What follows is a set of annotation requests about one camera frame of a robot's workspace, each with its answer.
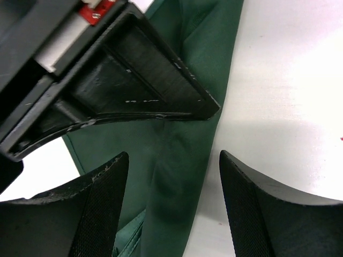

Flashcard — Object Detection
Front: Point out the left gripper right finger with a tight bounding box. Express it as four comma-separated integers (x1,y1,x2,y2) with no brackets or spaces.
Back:
219,150,342,256

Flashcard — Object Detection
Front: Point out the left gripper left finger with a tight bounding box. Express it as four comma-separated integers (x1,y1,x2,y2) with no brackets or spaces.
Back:
1,152,129,256

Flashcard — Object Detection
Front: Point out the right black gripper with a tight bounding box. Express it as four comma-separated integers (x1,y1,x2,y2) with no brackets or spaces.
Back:
0,0,129,100

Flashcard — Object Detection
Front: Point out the dark green cloth napkin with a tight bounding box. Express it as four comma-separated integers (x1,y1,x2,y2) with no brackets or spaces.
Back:
63,0,243,256

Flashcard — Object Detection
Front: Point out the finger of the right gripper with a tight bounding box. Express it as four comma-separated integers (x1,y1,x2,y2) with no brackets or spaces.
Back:
1,2,220,162

